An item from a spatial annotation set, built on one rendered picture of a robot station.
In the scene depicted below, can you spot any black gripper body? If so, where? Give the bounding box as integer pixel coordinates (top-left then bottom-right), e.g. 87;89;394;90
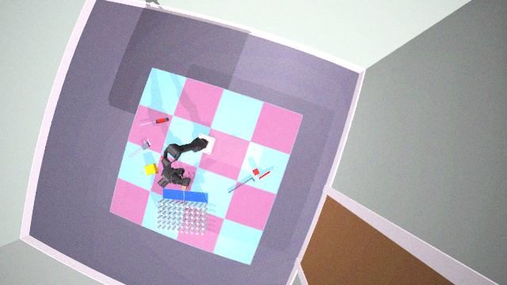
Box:
170;175;191;187

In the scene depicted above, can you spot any blue flat strip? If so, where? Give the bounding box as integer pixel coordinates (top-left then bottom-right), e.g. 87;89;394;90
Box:
163;189;208;203

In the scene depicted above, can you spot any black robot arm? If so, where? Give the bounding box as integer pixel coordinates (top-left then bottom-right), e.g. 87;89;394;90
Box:
158;136;209;188

